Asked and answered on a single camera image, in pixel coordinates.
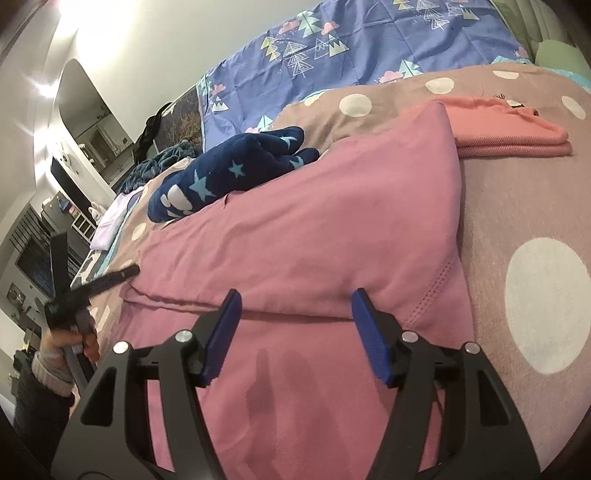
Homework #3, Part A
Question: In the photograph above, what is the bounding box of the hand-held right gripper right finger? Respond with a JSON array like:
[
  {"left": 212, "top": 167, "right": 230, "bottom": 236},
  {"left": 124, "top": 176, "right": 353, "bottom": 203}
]
[{"left": 350, "top": 288, "right": 542, "bottom": 480}]

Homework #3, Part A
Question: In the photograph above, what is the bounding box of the dark printed headboard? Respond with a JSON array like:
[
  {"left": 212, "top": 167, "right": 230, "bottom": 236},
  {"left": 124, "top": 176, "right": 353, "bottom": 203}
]
[{"left": 154, "top": 85, "right": 206, "bottom": 153}]

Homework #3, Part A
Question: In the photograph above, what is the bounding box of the teal fleece blanket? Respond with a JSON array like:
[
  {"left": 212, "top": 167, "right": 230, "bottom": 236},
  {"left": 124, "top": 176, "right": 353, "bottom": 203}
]
[{"left": 115, "top": 140, "right": 204, "bottom": 195}]

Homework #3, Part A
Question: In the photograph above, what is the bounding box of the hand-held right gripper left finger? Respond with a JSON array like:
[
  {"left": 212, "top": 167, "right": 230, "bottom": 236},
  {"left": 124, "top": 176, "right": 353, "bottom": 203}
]
[{"left": 51, "top": 289, "right": 243, "bottom": 480}]

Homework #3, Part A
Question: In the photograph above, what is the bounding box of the coral folded garment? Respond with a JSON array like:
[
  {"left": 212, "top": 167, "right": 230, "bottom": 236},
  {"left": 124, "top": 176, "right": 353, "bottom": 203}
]
[{"left": 431, "top": 95, "right": 573, "bottom": 160}]

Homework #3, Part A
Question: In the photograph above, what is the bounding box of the green pillow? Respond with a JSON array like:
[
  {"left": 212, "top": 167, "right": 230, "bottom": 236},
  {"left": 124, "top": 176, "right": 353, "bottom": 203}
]
[{"left": 533, "top": 39, "right": 591, "bottom": 89}]

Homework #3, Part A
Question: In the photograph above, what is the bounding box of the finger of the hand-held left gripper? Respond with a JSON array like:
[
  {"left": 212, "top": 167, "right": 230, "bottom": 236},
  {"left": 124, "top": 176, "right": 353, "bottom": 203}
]
[
  {"left": 69, "top": 265, "right": 141, "bottom": 302},
  {"left": 50, "top": 228, "right": 71, "bottom": 302}
]

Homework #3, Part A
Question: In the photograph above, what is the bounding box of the black bag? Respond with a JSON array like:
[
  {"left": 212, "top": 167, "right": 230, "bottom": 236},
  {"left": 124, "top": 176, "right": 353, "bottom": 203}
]
[{"left": 134, "top": 102, "right": 174, "bottom": 160}]

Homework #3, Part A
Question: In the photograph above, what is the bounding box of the white cubby shelf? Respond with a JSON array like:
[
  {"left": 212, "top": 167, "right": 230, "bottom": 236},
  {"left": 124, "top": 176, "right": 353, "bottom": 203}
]
[{"left": 69, "top": 210, "right": 100, "bottom": 241}]

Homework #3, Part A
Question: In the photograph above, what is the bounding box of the dark framed screen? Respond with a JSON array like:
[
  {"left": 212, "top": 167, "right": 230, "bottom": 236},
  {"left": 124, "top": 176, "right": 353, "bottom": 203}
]
[{"left": 13, "top": 237, "right": 58, "bottom": 298}]

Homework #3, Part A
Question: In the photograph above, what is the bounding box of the lavender folded cloth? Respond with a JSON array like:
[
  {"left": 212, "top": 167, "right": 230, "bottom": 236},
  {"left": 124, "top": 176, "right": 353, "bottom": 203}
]
[{"left": 90, "top": 191, "right": 144, "bottom": 252}]

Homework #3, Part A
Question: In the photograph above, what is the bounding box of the blue tree patterned pillow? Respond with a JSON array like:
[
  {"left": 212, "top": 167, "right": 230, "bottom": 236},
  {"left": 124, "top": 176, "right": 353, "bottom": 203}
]
[{"left": 196, "top": 0, "right": 532, "bottom": 144}]

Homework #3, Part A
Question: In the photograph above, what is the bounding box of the pink garment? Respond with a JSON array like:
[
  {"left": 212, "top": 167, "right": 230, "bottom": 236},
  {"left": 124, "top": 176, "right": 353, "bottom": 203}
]
[{"left": 90, "top": 100, "right": 476, "bottom": 480}]

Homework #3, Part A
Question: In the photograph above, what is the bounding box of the black television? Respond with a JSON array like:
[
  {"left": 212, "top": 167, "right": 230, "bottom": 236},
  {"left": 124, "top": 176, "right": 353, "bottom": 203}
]
[{"left": 49, "top": 156, "right": 94, "bottom": 214}]

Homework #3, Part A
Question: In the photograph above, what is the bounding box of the pale curtain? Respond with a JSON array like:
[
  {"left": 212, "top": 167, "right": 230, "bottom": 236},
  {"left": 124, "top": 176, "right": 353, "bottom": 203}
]
[{"left": 489, "top": 0, "right": 583, "bottom": 56}]

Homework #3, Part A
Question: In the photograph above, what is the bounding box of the navy star-print garment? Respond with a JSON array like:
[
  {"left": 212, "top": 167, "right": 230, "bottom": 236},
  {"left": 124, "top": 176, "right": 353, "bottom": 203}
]
[{"left": 147, "top": 126, "right": 320, "bottom": 223}]

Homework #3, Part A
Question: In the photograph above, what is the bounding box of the person's left hand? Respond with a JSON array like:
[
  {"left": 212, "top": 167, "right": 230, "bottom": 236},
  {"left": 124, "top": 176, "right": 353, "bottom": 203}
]
[{"left": 41, "top": 322, "right": 101, "bottom": 364}]

